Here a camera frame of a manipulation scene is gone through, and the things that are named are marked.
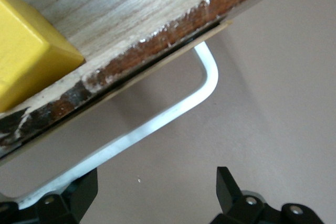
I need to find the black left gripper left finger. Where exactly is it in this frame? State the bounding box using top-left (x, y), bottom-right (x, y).
top-left (0, 169), bottom-right (99, 224)

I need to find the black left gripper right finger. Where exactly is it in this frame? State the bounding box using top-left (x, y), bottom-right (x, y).
top-left (211, 166), bottom-right (325, 224)

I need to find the white metal drawer handle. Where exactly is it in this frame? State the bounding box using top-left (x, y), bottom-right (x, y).
top-left (0, 40), bottom-right (220, 208)

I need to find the yellow block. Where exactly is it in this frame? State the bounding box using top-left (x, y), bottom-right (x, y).
top-left (0, 0), bottom-right (87, 113)

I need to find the wooden drawer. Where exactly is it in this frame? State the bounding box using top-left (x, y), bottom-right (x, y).
top-left (0, 0), bottom-right (292, 167)

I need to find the large table cover mat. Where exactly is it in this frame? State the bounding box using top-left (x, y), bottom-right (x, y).
top-left (0, 0), bottom-right (336, 224)

